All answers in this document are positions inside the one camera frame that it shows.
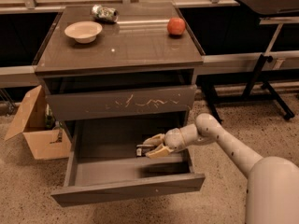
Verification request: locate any open cardboard box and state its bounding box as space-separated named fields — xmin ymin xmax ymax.
xmin=5 ymin=86 xmax=71 ymax=160

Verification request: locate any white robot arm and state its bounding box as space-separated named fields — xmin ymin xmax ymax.
xmin=143 ymin=113 xmax=299 ymax=224

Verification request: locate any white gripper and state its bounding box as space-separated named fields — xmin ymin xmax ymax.
xmin=143 ymin=128 xmax=186 ymax=159

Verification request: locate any white bowl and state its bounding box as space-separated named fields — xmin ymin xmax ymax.
xmin=64 ymin=21 xmax=102 ymax=44

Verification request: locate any scratched grey top drawer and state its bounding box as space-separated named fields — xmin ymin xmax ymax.
xmin=46 ymin=85 xmax=196 ymax=120

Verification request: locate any black side table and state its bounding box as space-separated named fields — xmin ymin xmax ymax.
xmin=202 ymin=0 xmax=298 ymax=123

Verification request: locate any red apple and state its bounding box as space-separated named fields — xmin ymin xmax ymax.
xmin=167 ymin=18 xmax=186 ymax=35

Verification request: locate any open grey middle drawer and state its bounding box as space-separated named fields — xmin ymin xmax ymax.
xmin=51 ymin=111 xmax=205 ymax=206

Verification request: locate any grey drawer cabinet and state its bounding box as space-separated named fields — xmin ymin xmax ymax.
xmin=32 ymin=2 xmax=206 ymax=142

